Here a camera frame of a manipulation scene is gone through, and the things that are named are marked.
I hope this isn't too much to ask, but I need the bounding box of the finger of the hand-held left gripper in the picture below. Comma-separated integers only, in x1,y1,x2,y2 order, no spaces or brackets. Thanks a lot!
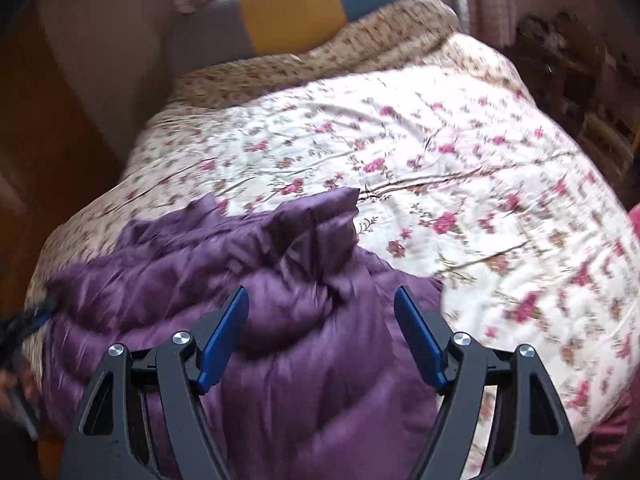
60,286,249,480
0,294,60,356
394,286,583,480

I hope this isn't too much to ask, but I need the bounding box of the purple quilted down jacket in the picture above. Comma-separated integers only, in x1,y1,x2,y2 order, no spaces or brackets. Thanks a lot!
37,187,446,480

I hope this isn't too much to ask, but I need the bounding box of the brown wooden wardrobe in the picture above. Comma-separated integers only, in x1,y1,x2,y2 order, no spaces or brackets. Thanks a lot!
0,0,126,321

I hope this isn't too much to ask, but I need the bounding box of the floral cream quilt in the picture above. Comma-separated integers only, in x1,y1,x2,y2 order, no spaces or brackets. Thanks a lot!
22,30,638,480

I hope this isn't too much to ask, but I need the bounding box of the cluttered wooden shelf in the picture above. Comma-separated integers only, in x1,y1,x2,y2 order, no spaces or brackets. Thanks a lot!
512,10,640,186

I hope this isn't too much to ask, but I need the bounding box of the beige floral pillow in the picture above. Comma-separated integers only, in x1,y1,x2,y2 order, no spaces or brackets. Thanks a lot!
172,0,463,111

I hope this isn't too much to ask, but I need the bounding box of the grey yellow blue headboard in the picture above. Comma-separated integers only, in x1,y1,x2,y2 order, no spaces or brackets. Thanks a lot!
165,0,421,73

